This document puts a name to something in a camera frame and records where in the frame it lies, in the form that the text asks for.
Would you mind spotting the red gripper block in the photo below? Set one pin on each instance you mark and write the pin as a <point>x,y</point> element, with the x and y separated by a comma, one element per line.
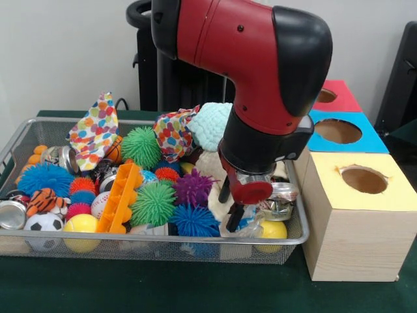
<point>253,192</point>

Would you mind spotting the crushed clear plastic bottle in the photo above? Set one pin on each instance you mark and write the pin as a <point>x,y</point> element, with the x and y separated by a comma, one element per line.
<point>251,220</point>

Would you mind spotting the mint green muslin cloth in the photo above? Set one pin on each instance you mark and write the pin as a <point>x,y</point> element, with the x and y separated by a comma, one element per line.
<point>210,125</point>

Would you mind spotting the colourful polka-dot cloth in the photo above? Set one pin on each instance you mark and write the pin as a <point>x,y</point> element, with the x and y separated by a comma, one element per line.
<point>94,130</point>
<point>172,134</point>

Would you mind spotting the green spiky rubber ball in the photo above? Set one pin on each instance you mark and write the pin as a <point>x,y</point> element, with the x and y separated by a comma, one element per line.
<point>153,204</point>
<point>140,147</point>

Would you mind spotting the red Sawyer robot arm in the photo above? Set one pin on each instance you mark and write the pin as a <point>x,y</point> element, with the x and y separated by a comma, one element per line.
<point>260,59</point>

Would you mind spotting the wooden box with three holes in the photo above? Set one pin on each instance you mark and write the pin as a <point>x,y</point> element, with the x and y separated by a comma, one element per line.
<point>355,228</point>

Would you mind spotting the clear mesh bin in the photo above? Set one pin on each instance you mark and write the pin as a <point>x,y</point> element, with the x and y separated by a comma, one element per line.
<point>19,134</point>

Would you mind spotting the purple spiky rubber ball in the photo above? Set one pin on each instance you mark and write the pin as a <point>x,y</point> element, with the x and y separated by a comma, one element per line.
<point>192,188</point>

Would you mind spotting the yellow smiley ball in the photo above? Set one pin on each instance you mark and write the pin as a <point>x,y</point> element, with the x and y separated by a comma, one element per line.
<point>272,231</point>

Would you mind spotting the orange plastic toy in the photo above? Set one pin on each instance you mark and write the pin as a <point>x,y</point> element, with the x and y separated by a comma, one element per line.
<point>120,199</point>

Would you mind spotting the blue spiky rubber ball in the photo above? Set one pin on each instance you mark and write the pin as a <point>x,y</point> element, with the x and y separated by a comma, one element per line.
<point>44,177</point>

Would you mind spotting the black and white soccer ball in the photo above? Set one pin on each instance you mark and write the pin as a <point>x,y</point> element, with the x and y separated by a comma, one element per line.
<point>43,228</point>

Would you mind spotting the black chair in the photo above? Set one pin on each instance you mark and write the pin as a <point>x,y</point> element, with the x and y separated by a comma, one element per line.
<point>401,78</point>

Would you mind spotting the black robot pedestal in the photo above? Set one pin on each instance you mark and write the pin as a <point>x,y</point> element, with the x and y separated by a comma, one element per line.
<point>146,65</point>

